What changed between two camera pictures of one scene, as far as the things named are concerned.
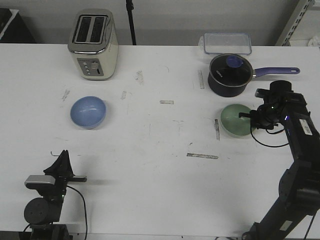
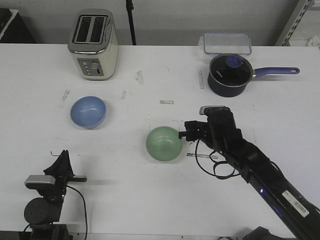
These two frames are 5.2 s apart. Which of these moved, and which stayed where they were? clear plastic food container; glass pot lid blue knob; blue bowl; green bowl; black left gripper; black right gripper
Moved: black right gripper; green bowl
Stayed: glass pot lid blue knob; black left gripper; blue bowl; clear plastic food container
